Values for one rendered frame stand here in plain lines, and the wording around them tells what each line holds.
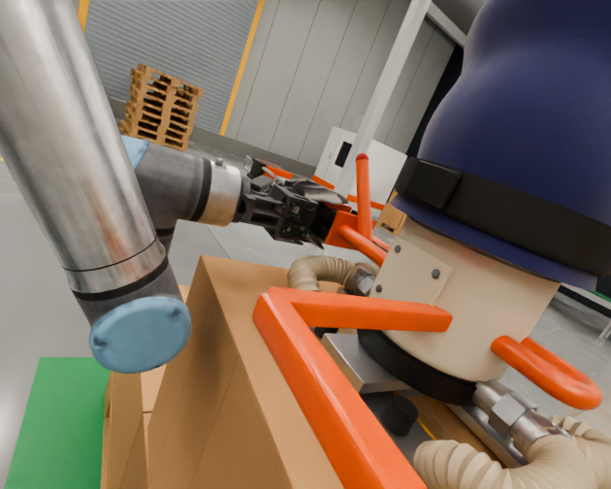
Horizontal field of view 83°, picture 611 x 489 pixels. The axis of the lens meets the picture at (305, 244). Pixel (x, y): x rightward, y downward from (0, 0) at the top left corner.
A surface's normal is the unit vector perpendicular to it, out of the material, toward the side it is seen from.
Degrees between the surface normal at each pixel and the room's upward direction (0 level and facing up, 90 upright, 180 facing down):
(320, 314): 89
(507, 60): 75
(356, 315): 89
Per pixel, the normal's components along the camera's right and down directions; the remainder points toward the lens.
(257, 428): -0.83, -0.18
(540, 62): -0.54, -0.27
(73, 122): 0.77, 0.24
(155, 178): 0.51, 0.17
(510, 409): -0.54, -0.59
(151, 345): 0.48, 0.46
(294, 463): 0.36, -0.89
